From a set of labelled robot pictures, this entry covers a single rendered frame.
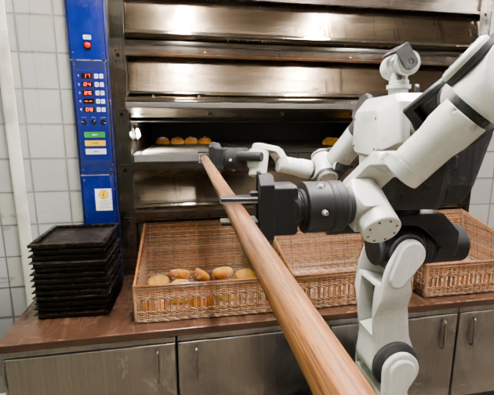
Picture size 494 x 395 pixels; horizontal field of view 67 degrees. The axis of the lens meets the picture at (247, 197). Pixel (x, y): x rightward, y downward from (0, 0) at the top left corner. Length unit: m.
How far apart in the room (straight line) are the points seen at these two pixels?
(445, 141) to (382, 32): 1.57
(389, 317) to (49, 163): 1.54
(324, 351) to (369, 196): 0.44
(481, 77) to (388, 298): 0.69
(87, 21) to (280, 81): 0.90
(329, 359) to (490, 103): 0.46
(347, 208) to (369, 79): 1.52
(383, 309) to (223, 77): 1.24
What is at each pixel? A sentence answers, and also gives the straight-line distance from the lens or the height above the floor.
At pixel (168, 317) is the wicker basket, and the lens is 1.53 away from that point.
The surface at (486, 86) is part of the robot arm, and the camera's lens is 0.61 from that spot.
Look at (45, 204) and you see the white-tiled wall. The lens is 1.96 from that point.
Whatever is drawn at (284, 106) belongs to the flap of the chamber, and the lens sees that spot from 1.75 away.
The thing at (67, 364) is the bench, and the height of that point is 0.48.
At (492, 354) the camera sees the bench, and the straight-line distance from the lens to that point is 2.15.
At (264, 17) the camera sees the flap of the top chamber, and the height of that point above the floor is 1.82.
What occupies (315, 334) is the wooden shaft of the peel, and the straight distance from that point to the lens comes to 0.25.
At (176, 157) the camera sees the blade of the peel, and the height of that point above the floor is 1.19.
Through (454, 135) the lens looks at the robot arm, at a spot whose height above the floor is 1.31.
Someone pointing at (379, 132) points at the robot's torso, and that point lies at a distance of 1.00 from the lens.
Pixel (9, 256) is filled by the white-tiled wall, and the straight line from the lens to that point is 2.08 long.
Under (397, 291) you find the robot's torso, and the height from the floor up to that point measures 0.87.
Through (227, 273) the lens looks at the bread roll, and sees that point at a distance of 1.80.
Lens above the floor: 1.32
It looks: 11 degrees down
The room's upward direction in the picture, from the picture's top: straight up
